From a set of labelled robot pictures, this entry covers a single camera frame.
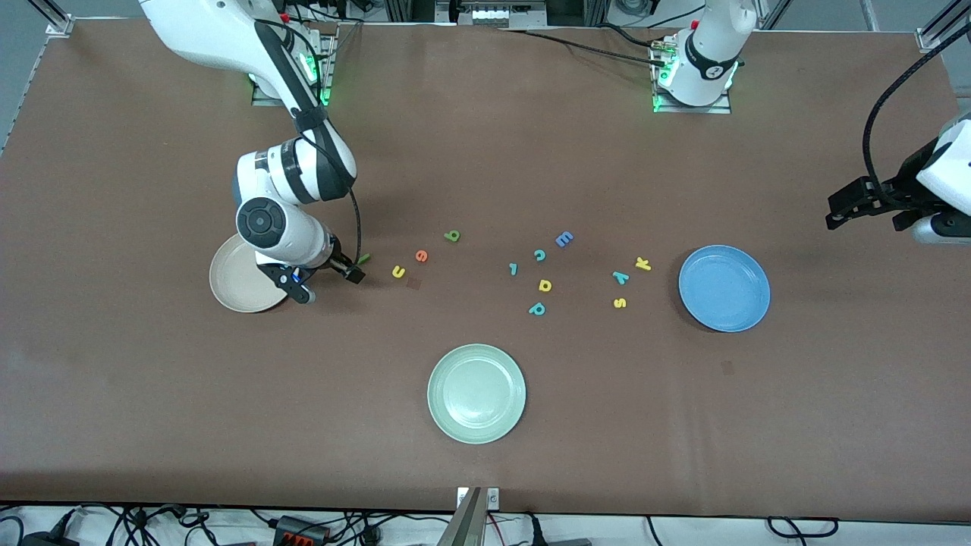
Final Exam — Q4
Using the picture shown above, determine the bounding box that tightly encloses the aluminium frame with silver device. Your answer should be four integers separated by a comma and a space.
383, 0, 608, 28

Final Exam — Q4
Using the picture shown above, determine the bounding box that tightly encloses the black looped cable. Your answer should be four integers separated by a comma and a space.
765, 516, 840, 540

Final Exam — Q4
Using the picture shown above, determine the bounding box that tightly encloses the grey aluminium bar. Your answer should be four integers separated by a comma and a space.
436, 488, 485, 546

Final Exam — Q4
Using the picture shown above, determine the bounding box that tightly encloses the pale green plate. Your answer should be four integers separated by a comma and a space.
427, 344, 527, 445

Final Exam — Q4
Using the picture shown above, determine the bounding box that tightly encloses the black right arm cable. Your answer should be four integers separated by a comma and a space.
254, 19, 364, 266

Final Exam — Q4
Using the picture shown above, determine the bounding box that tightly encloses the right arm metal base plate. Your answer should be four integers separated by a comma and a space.
250, 30, 339, 108

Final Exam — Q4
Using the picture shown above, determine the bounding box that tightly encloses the beige brown plate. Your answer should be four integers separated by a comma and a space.
209, 232, 291, 313

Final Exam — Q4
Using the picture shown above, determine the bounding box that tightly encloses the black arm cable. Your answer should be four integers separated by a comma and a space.
254, 19, 364, 266
862, 30, 971, 202

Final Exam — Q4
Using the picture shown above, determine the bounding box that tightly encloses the long black table cable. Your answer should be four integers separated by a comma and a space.
502, 27, 668, 67

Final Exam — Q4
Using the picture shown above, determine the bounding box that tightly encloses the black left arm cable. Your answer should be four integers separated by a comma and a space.
862, 30, 971, 202

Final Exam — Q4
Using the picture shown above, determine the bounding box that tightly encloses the brown table cover sheet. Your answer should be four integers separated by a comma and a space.
0, 17, 971, 524

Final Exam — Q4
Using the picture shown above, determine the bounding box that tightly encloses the aluminium extrusion rail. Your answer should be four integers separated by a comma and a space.
27, 0, 74, 33
921, 0, 971, 48

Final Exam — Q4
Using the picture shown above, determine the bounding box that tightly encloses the black box with orange connectors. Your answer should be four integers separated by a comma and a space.
275, 515, 332, 546

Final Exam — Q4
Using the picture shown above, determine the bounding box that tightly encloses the blue plate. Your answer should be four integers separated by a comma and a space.
678, 244, 771, 333

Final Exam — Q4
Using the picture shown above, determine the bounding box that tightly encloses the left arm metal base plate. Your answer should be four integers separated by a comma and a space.
652, 34, 734, 115

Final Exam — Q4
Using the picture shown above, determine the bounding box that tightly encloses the short black table cable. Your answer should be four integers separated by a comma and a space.
599, 23, 665, 49

